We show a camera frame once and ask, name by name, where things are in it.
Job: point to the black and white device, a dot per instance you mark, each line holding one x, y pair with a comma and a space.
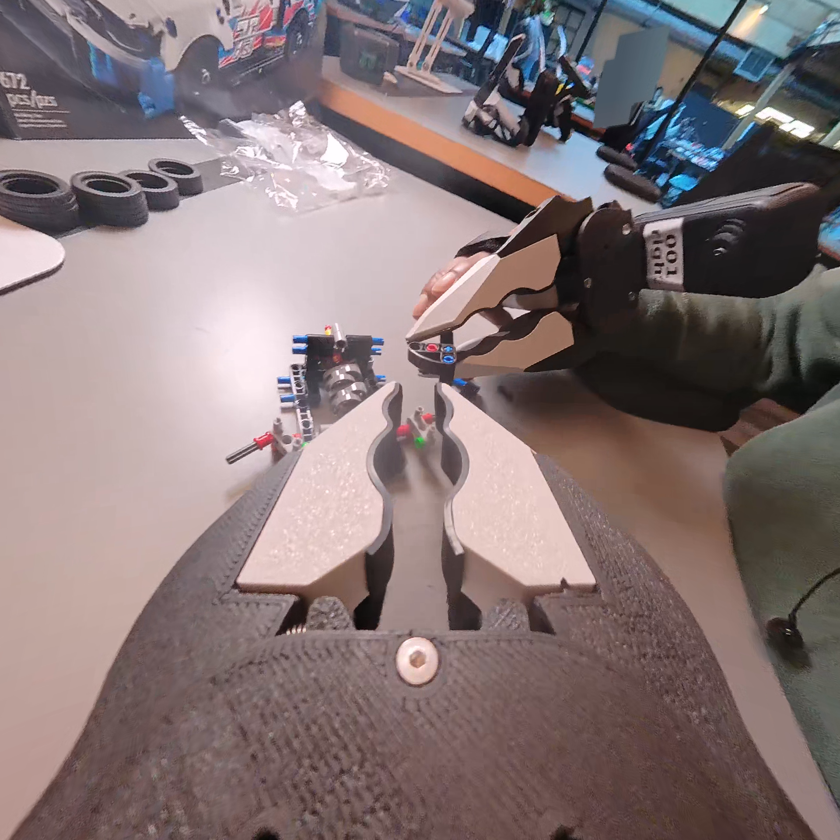
558, 92
499, 98

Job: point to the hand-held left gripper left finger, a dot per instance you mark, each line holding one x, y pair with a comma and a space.
315, 518

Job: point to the lego car chassis assembly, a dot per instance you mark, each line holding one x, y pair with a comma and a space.
328, 380

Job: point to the clear plastic bag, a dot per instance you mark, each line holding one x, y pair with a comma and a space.
295, 157

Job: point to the orange edged table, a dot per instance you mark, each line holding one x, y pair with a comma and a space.
426, 118

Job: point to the lego car set box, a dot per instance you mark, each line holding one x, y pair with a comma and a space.
164, 59

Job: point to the black rounded lego beam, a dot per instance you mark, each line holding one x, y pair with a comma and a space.
430, 354

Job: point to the black device with green lights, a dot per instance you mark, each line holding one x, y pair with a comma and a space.
367, 56

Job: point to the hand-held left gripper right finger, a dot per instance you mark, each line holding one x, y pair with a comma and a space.
518, 525

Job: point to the black monitor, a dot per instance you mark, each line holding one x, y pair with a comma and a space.
741, 170

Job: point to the white monitor stand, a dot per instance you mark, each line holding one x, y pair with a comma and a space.
26, 256

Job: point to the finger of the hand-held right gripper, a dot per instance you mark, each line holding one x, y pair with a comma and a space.
525, 344
485, 289

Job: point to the white stand with legs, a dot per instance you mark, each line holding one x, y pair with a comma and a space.
430, 52

